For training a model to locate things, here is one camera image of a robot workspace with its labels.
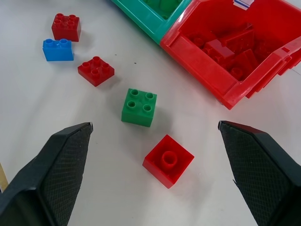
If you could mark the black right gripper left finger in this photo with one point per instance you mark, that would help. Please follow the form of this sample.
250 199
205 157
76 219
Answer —
47 179

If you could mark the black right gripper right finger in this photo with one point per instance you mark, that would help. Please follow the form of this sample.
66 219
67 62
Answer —
261 174

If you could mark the light wooden strip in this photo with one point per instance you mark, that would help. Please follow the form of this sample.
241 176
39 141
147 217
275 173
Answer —
3 177

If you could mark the upturned red hollow brick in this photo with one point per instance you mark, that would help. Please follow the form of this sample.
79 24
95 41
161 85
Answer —
168 161

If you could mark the red brick with round studs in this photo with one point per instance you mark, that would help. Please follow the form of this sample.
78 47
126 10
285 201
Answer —
242 64

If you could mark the green four-stud brick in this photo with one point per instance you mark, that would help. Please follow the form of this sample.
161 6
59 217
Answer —
139 108

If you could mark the flat red four-stud brick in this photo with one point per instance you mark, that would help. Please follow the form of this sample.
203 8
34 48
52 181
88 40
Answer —
96 71

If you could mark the red plastic storage bin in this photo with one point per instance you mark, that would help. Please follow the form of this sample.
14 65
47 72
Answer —
211 63

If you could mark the blue two-stud brick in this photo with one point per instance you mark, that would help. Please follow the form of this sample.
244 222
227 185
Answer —
58 50

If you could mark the red brick with smooth side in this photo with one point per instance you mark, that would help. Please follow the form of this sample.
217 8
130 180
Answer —
218 50

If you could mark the long red sloped brick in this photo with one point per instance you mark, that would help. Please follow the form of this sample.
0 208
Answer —
240 38

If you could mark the tall red four-stud brick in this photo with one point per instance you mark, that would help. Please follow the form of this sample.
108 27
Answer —
66 27

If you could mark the white label with blue stripes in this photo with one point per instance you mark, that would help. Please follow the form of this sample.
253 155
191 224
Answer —
243 3

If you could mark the green plastic storage bin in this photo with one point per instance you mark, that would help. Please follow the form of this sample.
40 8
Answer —
150 16

